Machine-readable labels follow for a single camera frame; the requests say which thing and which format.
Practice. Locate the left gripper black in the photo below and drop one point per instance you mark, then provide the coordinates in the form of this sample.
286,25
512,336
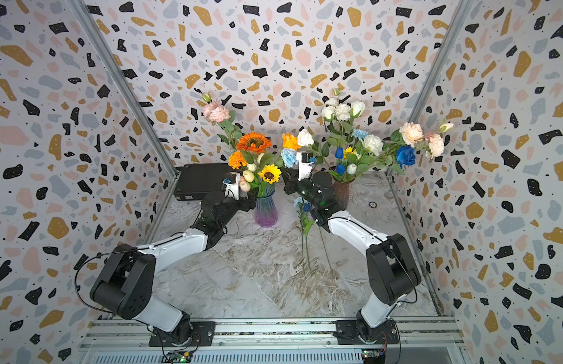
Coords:
250,201

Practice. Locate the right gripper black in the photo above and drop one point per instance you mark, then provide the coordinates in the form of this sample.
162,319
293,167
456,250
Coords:
294,184

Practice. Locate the purple ribbed glass vase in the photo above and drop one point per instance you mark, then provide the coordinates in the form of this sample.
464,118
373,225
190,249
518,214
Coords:
265,212

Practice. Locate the small blue tulip flower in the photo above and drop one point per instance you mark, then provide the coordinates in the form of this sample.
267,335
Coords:
310,222

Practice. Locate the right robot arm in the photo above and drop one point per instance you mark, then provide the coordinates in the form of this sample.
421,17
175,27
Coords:
392,270

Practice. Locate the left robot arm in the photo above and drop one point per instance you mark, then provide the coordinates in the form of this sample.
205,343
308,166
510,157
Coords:
124,286

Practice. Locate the brown ribbed glass vase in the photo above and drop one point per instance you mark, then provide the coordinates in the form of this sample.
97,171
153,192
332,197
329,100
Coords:
342,193

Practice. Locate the yellow sunflower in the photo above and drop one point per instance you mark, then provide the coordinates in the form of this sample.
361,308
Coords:
270,174

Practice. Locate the black rectangular case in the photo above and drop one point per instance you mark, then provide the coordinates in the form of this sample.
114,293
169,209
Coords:
201,181

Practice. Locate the orange marigold flower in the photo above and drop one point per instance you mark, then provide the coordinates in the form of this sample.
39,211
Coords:
237,161

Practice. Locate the large orange gerbera flower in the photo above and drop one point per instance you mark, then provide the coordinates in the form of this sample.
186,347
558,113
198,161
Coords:
254,142

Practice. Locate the white flower bouquet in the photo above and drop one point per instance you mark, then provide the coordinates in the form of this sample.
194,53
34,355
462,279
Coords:
349,151

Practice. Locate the pink carnation stem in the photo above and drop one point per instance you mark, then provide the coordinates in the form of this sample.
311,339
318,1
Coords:
216,113

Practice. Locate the blue rose right bouquet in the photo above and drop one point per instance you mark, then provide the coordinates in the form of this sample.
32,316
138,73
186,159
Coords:
406,156

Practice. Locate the peach carnation stem right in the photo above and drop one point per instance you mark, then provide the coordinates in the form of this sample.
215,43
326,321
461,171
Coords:
432,143

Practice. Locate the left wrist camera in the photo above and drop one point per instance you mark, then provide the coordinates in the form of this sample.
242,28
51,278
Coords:
231,185

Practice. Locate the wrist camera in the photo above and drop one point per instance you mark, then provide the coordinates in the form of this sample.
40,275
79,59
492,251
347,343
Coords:
306,163
231,185

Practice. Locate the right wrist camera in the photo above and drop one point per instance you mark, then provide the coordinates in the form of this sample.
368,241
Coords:
306,163

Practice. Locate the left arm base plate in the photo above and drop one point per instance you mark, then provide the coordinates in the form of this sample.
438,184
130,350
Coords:
189,334

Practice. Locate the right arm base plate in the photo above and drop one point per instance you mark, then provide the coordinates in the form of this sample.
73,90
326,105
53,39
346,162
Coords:
350,332

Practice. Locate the aluminium front rail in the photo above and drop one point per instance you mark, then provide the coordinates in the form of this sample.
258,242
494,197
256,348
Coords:
405,339

